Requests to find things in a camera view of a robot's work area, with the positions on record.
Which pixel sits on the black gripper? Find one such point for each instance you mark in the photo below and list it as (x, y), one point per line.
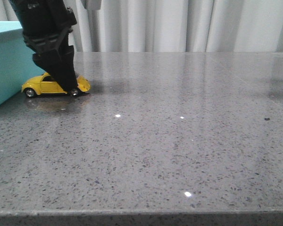
(43, 23)

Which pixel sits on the yellow toy beetle car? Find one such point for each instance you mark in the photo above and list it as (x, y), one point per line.
(45, 84)

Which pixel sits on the turquoise blue storage box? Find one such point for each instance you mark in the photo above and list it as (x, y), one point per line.
(16, 64)

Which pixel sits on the white pleated curtain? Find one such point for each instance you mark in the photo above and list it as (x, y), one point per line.
(177, 25)

